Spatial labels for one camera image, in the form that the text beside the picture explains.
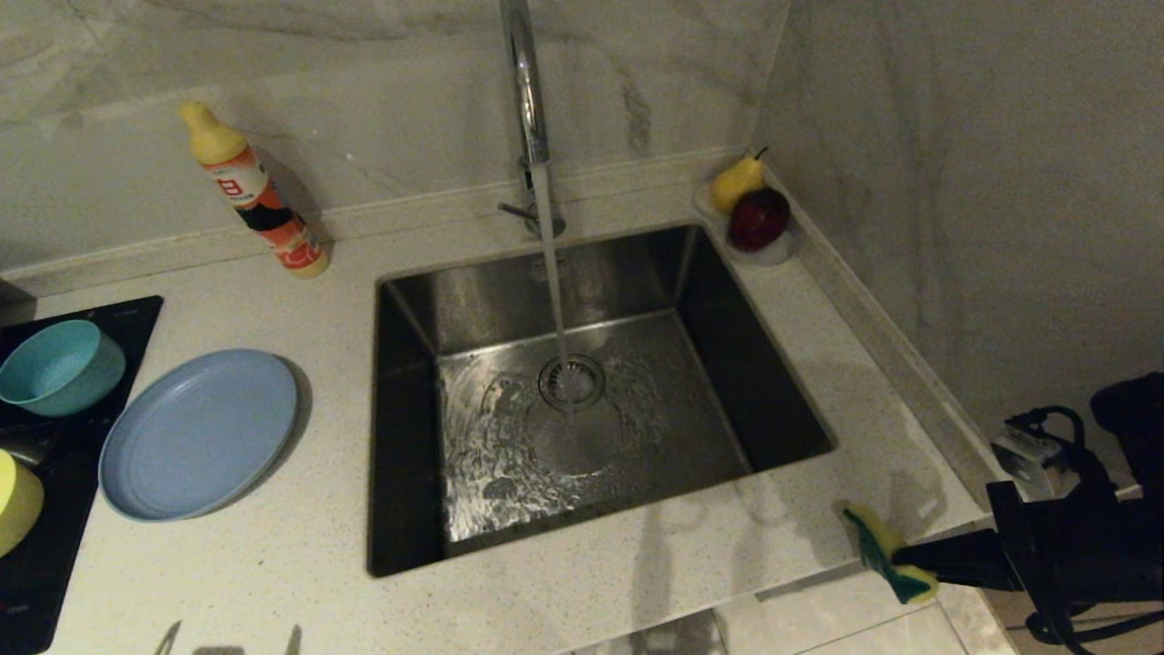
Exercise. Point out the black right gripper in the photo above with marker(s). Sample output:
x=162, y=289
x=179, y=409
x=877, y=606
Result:
x=1082, y=546

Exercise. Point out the yellow sponge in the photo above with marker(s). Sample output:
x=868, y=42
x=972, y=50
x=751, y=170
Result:
x=878, y=546

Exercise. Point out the chrome kitchen faucet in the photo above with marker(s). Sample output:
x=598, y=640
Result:
x=527, y=109

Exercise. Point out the blue plate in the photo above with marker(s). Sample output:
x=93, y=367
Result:
x=195, y=437

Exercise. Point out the orange white dish soap bottle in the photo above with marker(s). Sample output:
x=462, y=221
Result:
x=250, y=186

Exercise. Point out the teal bowl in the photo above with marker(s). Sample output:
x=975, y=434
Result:
x=59, y=368

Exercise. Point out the yellow bowl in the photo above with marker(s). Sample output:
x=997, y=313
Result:
x=16, y=505

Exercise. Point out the stainless steel sink basin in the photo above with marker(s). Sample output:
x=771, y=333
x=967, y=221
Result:
x=673, y=409

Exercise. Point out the wooden cabinet front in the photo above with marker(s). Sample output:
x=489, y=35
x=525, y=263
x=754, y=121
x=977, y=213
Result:
x=1009, y=628

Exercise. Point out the small white fruit dish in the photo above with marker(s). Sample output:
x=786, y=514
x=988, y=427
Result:
x=768, y=256

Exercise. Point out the dark red apple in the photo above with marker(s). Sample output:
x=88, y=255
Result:
x=757, y=220

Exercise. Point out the round metal drain strainer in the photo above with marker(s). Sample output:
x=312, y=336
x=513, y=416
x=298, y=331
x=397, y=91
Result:
x=571, y=382

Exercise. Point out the yellow pear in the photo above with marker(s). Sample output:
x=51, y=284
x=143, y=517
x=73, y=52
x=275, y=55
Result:
x=733, y=182

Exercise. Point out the running water stream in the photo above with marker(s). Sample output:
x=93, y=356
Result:
x=548, y=264

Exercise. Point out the black induction cooktop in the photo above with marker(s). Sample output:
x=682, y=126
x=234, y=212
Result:
x=55, y=546

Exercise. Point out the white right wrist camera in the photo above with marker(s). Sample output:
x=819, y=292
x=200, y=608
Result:
x=1023, y=459

